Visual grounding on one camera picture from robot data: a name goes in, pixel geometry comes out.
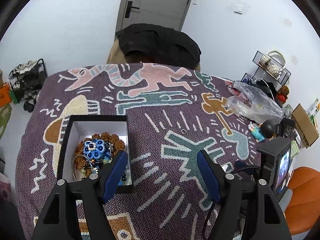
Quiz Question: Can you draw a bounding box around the clear plastic bag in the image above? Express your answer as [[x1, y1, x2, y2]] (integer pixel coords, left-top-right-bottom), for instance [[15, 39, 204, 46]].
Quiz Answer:
[[225, 81, 284, 125]]

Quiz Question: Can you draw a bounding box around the brown seed bead bracelet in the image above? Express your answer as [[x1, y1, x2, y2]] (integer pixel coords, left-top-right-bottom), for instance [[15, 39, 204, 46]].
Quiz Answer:
[[74, 133, 126, 170]]

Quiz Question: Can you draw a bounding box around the brown plush toy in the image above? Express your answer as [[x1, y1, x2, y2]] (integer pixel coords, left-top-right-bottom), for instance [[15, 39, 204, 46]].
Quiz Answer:
[[276, 86, 290, 104]]

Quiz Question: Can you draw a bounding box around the white wall switch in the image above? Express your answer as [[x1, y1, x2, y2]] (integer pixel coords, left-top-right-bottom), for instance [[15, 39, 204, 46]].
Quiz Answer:
[[234, 4, 244, 15]]

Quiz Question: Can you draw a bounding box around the black door handle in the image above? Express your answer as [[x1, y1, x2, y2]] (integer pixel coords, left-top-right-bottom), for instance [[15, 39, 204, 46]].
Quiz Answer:
[[124, 1, 140, 18]]

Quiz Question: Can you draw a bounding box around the black jacket on chair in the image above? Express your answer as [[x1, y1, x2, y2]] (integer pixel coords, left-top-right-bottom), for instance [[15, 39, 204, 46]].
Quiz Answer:
[[116, 23, 201, 67]]

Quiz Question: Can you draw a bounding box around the orange chair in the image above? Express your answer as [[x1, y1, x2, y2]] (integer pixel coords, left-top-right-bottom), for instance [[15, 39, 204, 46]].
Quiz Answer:
[[285, 167, 319, 236]]

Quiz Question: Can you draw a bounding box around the orange paper bag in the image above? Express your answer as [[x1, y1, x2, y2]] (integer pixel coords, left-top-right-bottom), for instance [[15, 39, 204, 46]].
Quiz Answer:
[[0, 83, 11, 107]]

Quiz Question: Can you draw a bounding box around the black jewelry box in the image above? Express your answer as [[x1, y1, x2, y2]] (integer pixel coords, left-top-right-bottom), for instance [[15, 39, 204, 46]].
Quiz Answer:
[[56, 114, 134, 195]]

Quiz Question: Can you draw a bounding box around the blue flower bead ornament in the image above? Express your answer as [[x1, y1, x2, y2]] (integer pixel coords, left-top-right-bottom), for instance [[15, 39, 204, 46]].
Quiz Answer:
[[83, 139, 106, 160]]

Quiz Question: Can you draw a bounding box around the purple patterned woven blanket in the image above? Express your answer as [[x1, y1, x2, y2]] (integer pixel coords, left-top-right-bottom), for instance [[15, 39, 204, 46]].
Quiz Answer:
[[15, 64, 260, 239]]

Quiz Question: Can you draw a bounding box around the black wire basket shelf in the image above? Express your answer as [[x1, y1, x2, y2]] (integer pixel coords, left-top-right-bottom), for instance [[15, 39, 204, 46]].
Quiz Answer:
[[253, 50, 291, 86]]

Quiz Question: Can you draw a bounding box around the open cardboard box right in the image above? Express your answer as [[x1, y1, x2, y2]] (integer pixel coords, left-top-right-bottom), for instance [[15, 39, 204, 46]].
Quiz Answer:
[[292, 103, 319, 148]]

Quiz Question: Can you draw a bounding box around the green floor mat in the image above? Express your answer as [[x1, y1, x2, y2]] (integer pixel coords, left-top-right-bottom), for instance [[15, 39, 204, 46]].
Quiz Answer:
[[0, 104, 12, 139]]

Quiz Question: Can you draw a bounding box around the grey door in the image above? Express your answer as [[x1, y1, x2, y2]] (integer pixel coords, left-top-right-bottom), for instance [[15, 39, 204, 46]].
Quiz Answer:
[[116, 0, 191, 31]]

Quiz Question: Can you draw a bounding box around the black shoe rack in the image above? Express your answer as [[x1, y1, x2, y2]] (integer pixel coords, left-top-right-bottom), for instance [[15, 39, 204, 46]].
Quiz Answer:
[[8, 59, 48, 103]]

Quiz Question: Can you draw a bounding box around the black-haired boy figurine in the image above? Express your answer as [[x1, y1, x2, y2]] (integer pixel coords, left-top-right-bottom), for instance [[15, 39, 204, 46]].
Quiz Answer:
[[248, 120, 276, 143]]

